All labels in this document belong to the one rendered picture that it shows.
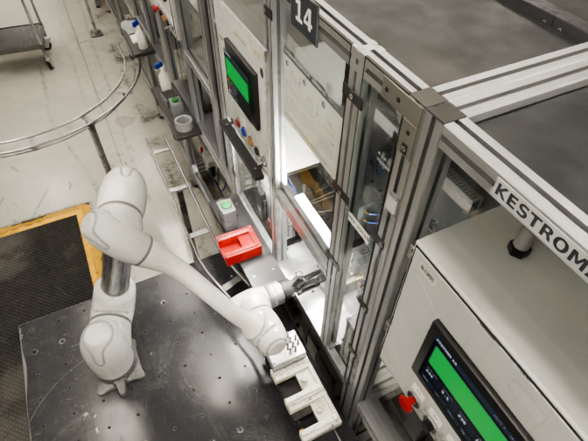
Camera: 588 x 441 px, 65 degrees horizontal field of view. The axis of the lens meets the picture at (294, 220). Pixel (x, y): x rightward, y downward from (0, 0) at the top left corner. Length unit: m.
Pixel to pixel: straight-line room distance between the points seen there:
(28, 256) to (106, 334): 1.77
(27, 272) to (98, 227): 2.08
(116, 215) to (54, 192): 2.52
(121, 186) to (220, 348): 0.85
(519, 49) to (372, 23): 0.29
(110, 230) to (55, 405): 0.91
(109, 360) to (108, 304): 0.20
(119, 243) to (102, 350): 0.55
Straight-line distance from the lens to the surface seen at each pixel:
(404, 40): 0.98
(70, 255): 3.37
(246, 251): 1.87
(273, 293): 1.66
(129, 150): 4.03
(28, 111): 4.84
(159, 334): 2.06
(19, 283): 3.37
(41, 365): 2.16
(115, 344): 1.81
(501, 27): 1.09
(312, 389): 1.68
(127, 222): 1.38
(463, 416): 0.96
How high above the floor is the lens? 2.44
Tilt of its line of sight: 48 degrees down
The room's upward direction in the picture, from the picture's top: 1 degrees clockwise
